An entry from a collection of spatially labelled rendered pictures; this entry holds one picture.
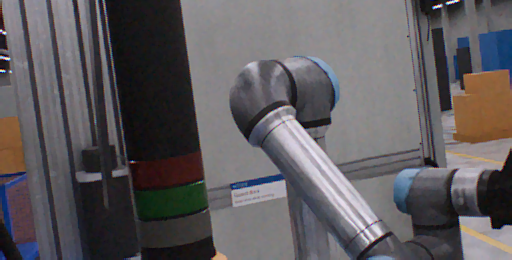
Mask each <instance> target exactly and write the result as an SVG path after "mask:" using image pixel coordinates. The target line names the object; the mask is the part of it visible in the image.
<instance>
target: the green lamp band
mask: <svg viewBox="0 0 512 260"><path fill-rule="evenodd" d="M131 196H132V206H133V212H134V216H136V217H139V218H161V217H168V216H177V215H182V214H185V213H192V212H194V211H196V210H201V209H203V208H205V207H207V206H208V205H209V198H208V193H207V187H206V181H205V180H202V181H201V182H199V183H194V184H191V185H188V186H181V187H177V188H172V189H168V190H155V191H144V192H138V191H132V189H131Z"/></svg>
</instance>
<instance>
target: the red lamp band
mask: <svg viewBox="0 0 512 260"><path fill-rule="evenodd" d="M126 163H127V168H128V179H129V184H130V187H132V188H136V189H145V188H155V187H162V186H172V185H177V184H181V183H188V182H191V181H194V180H199V179H201V178H202V177H205V170H204V164H203V159H202V150H200V151H199V152H197V153H191V154H188V155H184V156H176V157H172V158H167V159H162V160H148V161H139V162H128V161H126Z"/></svg>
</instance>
